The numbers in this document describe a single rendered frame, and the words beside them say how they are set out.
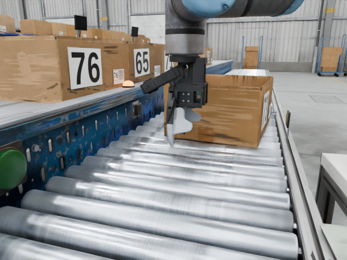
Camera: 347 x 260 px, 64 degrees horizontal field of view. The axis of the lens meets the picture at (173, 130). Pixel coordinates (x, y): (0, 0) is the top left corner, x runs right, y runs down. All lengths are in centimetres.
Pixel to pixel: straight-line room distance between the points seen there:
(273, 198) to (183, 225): 19
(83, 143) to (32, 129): 22
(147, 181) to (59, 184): 18
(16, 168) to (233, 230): 39
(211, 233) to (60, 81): 53
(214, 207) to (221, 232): 7
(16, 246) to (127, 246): 15
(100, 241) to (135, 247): 5
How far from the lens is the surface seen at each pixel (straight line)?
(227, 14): 56
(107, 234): 45
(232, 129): 82
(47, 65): 79
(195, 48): 63
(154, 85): 68
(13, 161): 57
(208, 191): 57
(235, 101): 80
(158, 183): 60
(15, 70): 86
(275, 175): 69
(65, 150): 75
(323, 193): 85
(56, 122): 67
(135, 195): 55
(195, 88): 63
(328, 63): 1380
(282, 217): 52
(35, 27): 751
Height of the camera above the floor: 101
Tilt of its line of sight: 16 degrees down
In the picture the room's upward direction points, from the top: straight up
